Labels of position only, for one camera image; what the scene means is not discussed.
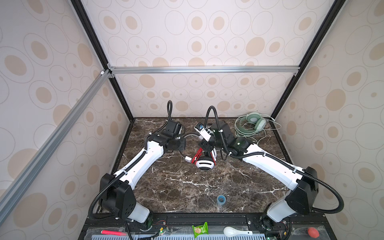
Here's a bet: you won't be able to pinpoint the green headphones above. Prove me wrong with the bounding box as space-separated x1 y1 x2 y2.
246 112 267 133

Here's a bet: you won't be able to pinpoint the green snack packet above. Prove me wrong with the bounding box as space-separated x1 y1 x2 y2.
192 222 209 239

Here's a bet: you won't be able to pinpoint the red headphone cable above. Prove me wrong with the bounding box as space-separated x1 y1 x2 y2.
191 146 217 164

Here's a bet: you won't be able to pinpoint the white ceramic spoon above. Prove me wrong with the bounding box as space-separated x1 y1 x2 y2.
223 227 253 238

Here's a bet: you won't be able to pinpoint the left diagonal aluminium rail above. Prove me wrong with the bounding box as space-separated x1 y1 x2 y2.
1 69 111 224

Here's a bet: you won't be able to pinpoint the pink marker pen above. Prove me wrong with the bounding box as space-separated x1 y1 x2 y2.
101 230 127 236

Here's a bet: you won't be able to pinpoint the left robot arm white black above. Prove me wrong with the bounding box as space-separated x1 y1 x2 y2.
88 100 186 229

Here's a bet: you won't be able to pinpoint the blue tape roll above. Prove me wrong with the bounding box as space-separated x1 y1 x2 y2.
217 195 227 206

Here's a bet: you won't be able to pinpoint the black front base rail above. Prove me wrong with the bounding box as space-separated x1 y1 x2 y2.
78 212 337 240

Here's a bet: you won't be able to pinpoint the white black headphones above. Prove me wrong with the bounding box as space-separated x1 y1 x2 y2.
179 133 217 171

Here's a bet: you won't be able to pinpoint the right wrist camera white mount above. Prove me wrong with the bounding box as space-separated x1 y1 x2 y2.
194 123 215 142

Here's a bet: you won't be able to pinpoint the horizontal aluminium rail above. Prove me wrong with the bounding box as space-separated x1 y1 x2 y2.
111 66 300 75

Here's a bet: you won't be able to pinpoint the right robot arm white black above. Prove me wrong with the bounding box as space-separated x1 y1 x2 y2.
197 106 345 228

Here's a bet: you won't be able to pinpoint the green headphone cable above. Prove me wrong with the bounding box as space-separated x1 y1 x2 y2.
234 113 281 151

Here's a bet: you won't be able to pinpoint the red ball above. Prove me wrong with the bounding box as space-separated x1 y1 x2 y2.
307 227 320 239

